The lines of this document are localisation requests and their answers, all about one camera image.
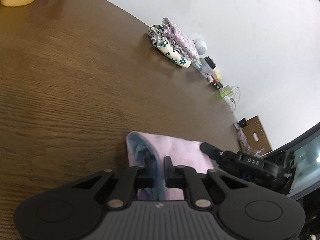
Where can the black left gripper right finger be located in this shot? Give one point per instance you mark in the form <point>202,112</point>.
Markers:
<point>173,175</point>

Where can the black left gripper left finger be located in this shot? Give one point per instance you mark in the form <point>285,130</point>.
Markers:
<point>146,174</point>

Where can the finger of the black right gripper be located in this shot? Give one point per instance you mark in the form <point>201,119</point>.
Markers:
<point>242,165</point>

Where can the pink blue purple garment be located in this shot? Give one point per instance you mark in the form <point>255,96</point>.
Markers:
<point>143,147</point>

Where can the brown perforated board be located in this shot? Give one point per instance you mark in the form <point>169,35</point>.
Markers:
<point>256,136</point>

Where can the green perfume bottle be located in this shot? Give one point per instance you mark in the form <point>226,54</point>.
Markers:
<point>226,91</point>

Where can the dark brown small box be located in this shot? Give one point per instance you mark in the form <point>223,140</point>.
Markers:
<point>215,79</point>

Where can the small black box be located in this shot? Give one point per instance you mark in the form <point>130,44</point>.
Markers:
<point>210,62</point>

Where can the clear plastic container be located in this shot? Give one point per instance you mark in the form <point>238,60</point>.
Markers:
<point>204,68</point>

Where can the white round lamp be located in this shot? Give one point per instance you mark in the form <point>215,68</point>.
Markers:
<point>200,46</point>

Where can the folded pink floral cloth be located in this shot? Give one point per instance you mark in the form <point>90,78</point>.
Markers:
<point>179,40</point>

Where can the folded cream green-flower cloth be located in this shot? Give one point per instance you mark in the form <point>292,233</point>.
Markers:
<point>162,43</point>

